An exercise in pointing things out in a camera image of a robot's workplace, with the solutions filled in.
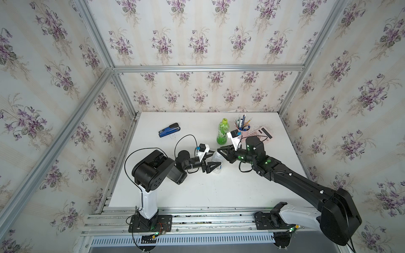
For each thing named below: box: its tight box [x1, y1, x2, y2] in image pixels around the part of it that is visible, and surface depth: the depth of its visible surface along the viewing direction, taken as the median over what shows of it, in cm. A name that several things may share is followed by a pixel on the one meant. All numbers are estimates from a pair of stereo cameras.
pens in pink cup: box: [233, 113, 254, 132], surface depth 103 cm
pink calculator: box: [247, 126, 274, 144], surface depth 109 cm
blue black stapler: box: [158, 122, 181, 138], surface depth 109 cm
